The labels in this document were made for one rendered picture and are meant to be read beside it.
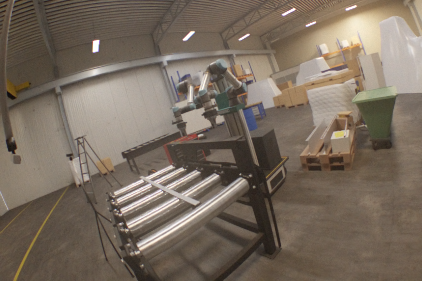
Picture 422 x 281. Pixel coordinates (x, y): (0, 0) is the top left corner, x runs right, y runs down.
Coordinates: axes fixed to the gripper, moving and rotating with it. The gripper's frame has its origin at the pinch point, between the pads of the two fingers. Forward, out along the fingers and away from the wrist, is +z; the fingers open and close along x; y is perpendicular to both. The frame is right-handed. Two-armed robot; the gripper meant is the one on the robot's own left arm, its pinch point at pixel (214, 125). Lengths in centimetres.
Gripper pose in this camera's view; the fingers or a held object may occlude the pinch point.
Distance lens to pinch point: 146.0
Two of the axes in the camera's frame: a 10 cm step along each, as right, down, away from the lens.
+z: 3.2, 9.4, 0.9
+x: 5.9, -1.3, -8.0
